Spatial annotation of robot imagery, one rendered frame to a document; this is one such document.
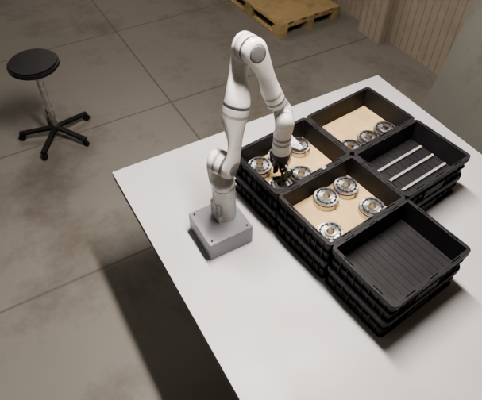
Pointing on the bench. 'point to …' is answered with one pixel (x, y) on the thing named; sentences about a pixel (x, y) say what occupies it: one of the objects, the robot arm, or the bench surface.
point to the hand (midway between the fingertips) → (279, 175)
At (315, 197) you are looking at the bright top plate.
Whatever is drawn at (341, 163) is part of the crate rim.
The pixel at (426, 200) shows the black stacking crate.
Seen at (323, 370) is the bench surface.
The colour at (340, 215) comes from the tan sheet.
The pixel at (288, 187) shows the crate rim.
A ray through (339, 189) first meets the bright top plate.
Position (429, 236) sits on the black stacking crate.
